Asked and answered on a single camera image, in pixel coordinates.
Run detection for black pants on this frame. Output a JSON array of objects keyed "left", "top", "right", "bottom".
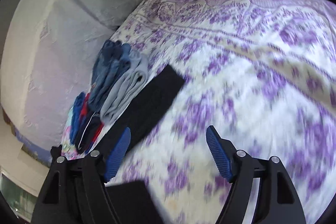
[{"left": 97, "top": 65, "right": 185, "bottom": 158}]

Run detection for folded red navy clothes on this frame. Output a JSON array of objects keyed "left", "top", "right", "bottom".
[{"left": 70, "top": 92, "right": 104, "bottom": 154}]

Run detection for floral teal folded blanket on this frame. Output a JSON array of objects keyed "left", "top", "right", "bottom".
[{"left": 61, "top": 107, "right": 77, "bottom": 160}]

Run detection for folded grey pants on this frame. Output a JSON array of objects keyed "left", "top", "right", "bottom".
[{"left": 100, "top": 50, "right": 149, "bottom": 125}]

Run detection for purple floral bedsheet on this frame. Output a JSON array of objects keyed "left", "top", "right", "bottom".
[{"left": 109, "top": 0, "right": 335, "bottom": 223}]

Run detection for folded blue jeans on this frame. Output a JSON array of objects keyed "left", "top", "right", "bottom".
[{"left": 88, "top": 40, "right": 131, "bottom": 113}]

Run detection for white lace cloth cover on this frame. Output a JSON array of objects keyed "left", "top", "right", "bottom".
[{"left": 1, "top": 0, "right": 142, "bottom": 149}]

